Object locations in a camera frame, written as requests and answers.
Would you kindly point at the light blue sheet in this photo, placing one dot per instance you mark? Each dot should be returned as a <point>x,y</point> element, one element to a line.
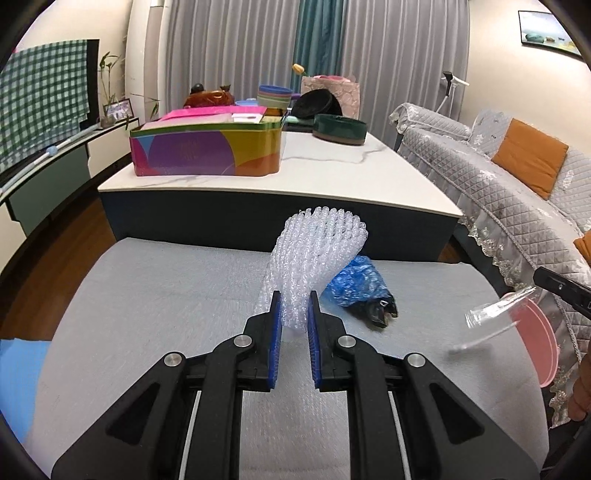
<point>18,383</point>

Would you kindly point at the blue plastic bag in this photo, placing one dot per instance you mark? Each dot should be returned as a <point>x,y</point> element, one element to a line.
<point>355,281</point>

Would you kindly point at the framed wall picture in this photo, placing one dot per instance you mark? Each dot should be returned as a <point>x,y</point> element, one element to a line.
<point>547,32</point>

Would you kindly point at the grey curtain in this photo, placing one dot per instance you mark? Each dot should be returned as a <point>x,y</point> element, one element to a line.
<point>397,50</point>

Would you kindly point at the white top coffee table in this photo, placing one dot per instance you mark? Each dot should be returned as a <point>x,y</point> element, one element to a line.
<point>346,175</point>

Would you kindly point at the white card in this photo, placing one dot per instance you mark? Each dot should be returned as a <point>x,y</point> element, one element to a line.
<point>245,117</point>

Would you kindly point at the grey foam mat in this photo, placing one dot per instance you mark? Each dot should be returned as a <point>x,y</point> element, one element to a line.
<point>161,300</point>

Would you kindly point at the small photo frame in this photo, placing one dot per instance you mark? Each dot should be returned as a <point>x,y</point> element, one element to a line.
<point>117,109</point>

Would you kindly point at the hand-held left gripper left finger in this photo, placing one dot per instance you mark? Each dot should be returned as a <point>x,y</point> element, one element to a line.
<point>274,341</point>

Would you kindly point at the black round lid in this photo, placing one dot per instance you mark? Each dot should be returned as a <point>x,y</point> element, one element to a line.
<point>316,104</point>

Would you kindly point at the green bamboo plant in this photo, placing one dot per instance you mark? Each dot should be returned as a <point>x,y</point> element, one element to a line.
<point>108,74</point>

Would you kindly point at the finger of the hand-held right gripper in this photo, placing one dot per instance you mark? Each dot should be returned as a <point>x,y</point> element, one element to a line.
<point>565,290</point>

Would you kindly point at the green checked cloth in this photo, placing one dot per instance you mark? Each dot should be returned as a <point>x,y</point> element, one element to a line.
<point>41,97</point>

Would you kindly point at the orange cushion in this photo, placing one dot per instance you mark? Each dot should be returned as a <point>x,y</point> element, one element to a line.
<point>584,251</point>
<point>531,159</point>

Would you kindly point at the pink gift bag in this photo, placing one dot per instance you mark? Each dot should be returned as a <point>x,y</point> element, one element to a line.
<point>348,94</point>

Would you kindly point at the pink bin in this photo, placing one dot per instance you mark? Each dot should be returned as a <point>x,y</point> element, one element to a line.
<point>540,346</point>

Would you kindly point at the green round tin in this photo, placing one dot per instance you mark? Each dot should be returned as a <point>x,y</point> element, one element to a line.
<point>339,130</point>

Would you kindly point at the grey quilted sofa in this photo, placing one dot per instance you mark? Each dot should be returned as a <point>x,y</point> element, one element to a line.
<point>485,184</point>

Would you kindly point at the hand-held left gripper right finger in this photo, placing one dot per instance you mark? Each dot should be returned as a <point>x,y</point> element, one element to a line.
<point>314,341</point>

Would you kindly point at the dark television cabinet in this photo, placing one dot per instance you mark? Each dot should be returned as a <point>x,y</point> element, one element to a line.
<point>51,194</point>

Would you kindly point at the person's right hand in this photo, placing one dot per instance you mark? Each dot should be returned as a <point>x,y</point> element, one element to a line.
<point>582,397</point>

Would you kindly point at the teal curtain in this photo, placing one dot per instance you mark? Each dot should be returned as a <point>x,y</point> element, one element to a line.
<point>321,37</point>

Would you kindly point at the white rod with blue tip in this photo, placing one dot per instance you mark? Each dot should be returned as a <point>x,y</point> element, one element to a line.
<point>50,150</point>

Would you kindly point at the stack of coloured bowls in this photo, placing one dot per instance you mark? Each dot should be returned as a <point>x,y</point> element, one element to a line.
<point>274,96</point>

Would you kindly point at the white floor stand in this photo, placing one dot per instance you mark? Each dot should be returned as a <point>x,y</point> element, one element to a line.
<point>450,85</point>

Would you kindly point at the colourful tin box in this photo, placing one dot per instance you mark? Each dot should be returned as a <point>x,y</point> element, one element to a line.
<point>203,152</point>

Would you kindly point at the white standing air conditioner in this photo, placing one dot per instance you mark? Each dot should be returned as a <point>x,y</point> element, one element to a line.
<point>143,55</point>

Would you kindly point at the black television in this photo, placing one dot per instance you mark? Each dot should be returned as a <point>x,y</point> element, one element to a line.
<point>93,78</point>

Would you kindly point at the pink paper envelope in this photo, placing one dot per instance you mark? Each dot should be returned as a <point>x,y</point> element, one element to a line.
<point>203,113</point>

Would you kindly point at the brown teapot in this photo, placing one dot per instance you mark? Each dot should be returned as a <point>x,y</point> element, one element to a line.
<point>207,98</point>

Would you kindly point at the yellow flower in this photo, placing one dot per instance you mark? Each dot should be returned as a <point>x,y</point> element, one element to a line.
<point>298,69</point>

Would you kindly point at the clear bubble wrap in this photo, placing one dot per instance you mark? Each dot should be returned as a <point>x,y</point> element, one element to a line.
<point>314,249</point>

